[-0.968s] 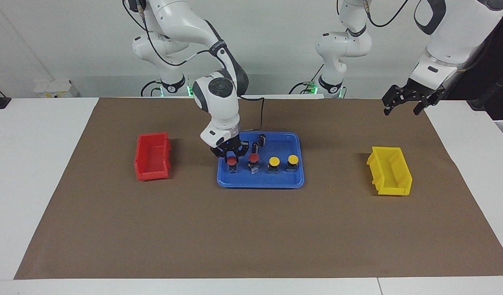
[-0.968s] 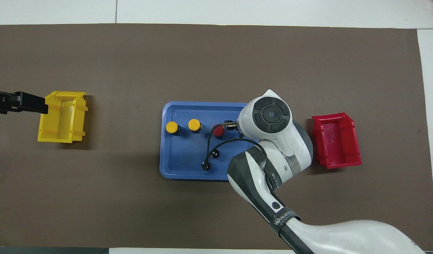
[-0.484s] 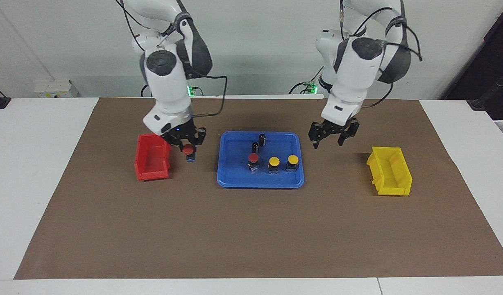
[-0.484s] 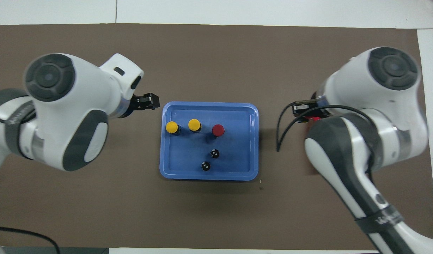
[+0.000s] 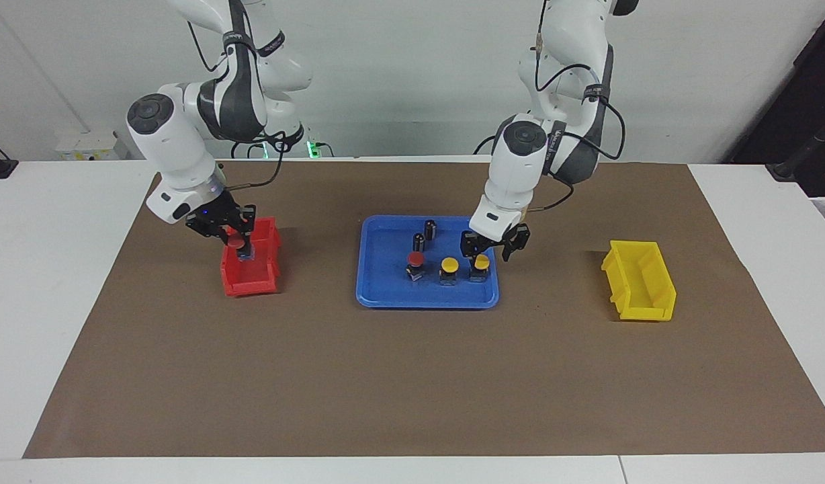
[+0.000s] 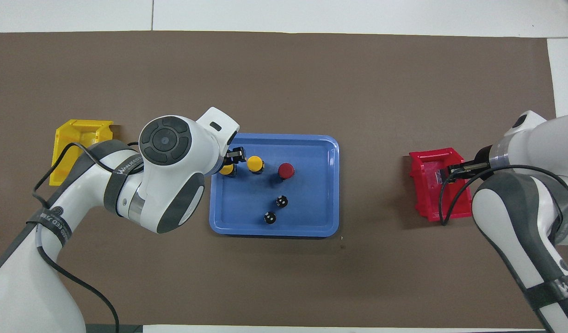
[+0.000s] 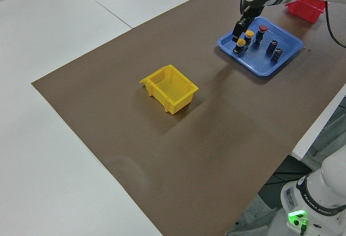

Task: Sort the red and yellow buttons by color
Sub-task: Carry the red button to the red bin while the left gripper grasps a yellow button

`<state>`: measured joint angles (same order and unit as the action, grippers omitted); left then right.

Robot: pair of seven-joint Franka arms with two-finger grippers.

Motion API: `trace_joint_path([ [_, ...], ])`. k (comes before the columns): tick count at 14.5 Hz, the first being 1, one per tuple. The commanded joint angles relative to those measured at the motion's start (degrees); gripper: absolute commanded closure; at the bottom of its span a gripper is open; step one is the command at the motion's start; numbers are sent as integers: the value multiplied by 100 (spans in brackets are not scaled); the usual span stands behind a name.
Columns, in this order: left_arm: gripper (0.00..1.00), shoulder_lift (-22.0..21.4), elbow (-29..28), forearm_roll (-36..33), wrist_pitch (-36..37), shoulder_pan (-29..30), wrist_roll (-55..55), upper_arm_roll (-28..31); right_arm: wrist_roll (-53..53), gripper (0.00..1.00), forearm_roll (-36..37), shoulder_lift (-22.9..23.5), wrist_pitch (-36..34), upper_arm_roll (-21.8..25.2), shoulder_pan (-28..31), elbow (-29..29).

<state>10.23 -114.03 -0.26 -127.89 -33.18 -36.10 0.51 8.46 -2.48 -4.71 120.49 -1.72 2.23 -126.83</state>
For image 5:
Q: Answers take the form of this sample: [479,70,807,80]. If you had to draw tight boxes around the red plastic bin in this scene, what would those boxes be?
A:
[220,216,282,298]

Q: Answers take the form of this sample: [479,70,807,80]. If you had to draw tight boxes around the blue plastic tray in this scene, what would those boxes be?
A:
[355,214,501,310]

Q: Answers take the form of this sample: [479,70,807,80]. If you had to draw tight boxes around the yellow plastic bin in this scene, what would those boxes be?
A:
[601,240,677,322]

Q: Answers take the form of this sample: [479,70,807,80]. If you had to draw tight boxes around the brown paper table mat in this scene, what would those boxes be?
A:
[23,160,825,460]

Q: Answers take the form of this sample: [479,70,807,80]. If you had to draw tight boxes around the white power box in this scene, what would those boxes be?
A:
[55,131,121,162]

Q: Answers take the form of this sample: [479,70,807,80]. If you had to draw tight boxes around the black stand pole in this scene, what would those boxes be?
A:
[765,114,825,182]

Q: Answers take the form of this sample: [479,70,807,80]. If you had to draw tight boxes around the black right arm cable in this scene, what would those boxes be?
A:
[184,13,289,196]

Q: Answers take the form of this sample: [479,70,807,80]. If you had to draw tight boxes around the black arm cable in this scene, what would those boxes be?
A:
[184,13,289,196]
[476,0,626,213]

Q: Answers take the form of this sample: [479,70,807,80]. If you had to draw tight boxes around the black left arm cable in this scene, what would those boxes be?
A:
[476,0,626,213]

